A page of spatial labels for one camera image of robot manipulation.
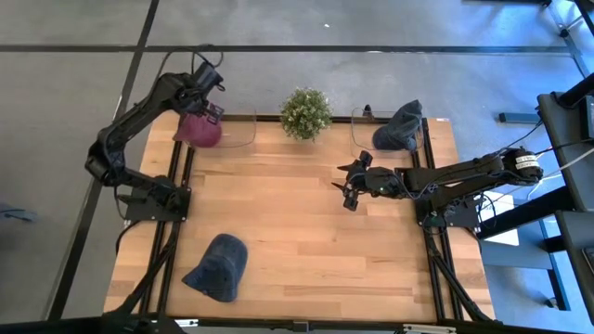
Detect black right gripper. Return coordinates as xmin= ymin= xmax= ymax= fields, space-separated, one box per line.
xmin=330 ymin=149 xmax=406 ymax=212

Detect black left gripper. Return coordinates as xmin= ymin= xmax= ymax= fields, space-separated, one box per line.
xmin=177 ymin=61 xmax=226 ymax=126

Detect dark red cap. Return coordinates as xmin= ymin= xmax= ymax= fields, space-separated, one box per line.
xmin=172 ymin=104 xmax=225 ymax=149

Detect grey blue cap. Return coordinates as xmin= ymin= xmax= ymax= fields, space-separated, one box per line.
xmin=371 ymin=98 xmax=425 ymax=153

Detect clear plastic bin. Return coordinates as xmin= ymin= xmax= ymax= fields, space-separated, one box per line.
xmin=349 ymin=106 xmax=426 ymax=161
xmin=203 ymin=103 xmax=258 ymax=150

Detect green potted plant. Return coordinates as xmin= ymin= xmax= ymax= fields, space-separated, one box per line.
xmin=278 ymin=86 xmax=335 ymax=143

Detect dark blue denim cap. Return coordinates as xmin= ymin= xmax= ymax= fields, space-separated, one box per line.
xmin=181 ymin=232 xmax=250 ymax=304

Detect dark grey desk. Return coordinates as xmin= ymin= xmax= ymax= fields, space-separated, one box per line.
xmin=536 ymin=71 xmax=594 ymax=213

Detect black rear frame rail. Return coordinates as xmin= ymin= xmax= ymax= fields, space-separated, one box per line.
xmin=216 ymin=113 xmax=431 ymax=123

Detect black frame rail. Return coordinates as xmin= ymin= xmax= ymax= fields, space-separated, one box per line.
xmin=0 ymin=316 xmax=594 ymax=334
xmin=216 ymin=113 xmax=431 ymax=123

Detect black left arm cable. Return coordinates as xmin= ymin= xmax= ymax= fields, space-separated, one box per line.
xmin=155 ymin=43 xmax=226 ymax=80

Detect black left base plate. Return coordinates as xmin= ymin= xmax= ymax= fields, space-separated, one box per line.
xmin=123 ymin=184 xmax=192 ymax=223

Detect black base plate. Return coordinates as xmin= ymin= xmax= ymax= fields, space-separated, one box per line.
xmin=123 ymin=184 xmax=192 ymax=223
xmin=414 ymin=194 xmax=483 ymax=229

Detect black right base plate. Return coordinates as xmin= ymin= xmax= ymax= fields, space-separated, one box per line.
xmin=414 ymin=194 xmax=483 ymax=229

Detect black right frame rails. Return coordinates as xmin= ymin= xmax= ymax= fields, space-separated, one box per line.
xmin=410 ymin=117 xmax=497 ymax=323

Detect black frame rails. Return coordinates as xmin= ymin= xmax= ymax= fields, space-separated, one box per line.
xmin=104 ymin=138 xmax=197 ymax=322
xmin=410 ymin=117 xmax=497 ymax=323

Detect black left frame rails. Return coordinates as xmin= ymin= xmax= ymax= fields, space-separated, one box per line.
xmin=104 ymin=138 xmax=197 ymax=322

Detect black front frame rail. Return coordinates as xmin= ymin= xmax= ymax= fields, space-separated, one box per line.
xmin=0 ymin=316 xmax=594 ymax=334

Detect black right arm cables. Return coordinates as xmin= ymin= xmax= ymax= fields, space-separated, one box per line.
xmin=482 ymin=118 xmax=594 ymax=161

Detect white cable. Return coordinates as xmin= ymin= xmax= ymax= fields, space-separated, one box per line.
xmin=533 ymin=157 xmax=594 ymax=186

